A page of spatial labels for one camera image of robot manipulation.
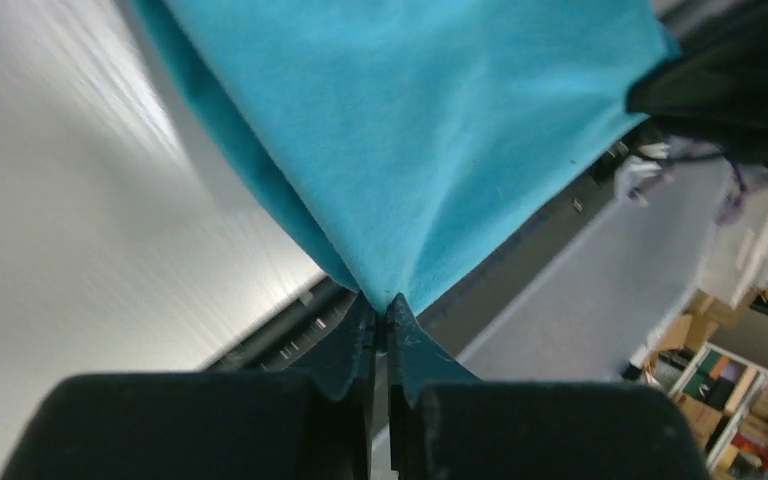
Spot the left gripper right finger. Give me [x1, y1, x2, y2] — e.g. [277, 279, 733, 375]
[386, 296, 708, 479]

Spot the cluttered storage shelf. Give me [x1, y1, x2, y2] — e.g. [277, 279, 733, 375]
[638, 341, 768, 480]

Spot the cyan t-shirt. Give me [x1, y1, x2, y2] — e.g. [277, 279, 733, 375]
[133, 1, 679, 311]

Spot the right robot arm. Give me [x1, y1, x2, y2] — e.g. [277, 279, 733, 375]
[626, 1, 768, 168]

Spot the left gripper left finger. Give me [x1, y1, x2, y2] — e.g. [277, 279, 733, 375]
[2, 296, 376, 479]

